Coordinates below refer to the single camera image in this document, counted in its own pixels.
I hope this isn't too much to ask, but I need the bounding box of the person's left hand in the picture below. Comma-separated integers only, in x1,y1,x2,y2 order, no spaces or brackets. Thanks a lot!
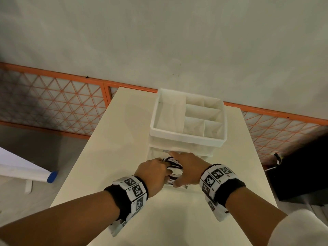
134,158,173,198

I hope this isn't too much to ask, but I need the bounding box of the person's right hand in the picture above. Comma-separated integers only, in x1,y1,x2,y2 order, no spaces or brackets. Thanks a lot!
168,151,213,188

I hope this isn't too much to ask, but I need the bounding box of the black and white cable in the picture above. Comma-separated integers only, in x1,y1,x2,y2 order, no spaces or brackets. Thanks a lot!
161,156,184,186

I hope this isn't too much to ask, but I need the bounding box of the person's left forearm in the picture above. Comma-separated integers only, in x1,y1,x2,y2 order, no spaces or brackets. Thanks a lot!
0,190,121,246

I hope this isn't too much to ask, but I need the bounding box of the person's right forearm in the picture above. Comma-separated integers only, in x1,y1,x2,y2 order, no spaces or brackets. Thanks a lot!
225,186,288,246

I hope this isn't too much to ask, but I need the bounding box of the clear plastic drawer unit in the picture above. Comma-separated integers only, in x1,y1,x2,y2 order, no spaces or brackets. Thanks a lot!
148,136,214,162

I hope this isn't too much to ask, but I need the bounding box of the right wristband with square markers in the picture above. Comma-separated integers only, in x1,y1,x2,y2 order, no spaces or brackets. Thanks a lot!
199,164,246,223

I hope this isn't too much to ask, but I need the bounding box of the wristband with square markers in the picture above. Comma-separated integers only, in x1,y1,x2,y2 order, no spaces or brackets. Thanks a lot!
199,164,246,223
104,175,149,237

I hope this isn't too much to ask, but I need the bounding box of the left wristband with square markers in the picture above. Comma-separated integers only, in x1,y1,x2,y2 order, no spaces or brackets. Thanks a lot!
104,175,149,237

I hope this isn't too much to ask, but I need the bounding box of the white compartment organizer tray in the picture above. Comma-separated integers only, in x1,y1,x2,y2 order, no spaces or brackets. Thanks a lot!
149,88,228,148

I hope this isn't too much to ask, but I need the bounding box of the black box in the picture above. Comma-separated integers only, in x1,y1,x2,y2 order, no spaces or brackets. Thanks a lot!
266,137,328,208

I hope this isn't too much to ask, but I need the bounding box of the white sleeve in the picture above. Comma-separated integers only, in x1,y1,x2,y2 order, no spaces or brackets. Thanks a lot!
264,209,328,246

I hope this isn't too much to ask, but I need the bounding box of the orange wire mesh fence panel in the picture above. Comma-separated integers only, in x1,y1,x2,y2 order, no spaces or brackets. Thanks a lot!
223,101,328,165
0,62,107,140
104,82,158,108

